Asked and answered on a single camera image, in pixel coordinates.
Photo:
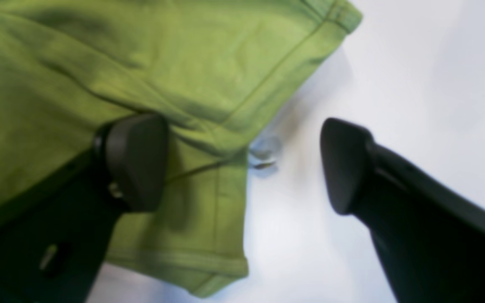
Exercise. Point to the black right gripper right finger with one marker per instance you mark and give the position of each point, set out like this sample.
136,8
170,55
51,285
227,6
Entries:
430,241

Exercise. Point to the green T-shirt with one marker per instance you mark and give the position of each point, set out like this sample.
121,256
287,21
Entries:
217,71

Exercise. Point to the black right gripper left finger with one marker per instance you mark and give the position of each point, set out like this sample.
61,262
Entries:
54,237

